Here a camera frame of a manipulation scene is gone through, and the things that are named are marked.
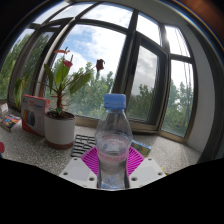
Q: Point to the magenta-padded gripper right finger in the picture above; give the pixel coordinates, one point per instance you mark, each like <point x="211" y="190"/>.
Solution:
<point x="146" y="171"/>

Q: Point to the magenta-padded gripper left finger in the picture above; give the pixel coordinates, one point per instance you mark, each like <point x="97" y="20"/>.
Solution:
<point x="80" y="171"/>

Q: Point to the clear blue-capped water bottle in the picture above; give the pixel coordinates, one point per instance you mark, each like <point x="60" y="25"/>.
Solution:
<point x="113" y="140"/>

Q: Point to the blue green tissue pack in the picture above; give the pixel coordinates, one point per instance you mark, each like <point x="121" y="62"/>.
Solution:
<point x="141" y="147"/>

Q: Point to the black openwork trivet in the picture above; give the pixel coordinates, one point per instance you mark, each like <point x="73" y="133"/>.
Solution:
<point x="81" y="145"/>

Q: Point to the anthurium plant in white pot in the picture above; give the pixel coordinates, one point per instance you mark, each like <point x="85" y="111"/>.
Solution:
<point x="60" y="131"/>

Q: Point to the red white filament box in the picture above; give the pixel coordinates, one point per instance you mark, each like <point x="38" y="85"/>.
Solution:
<point x="33" y="115"/>

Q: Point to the flat round red coaster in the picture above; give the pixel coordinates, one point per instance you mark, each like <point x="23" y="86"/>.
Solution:
<point x="1" y="147"/>

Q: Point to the colourful printed book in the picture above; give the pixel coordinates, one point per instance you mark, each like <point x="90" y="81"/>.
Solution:
<point x="9" y="122"/>

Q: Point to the dark framed bay window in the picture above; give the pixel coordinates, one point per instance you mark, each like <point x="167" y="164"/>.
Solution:
<point x="128" y="66"/>

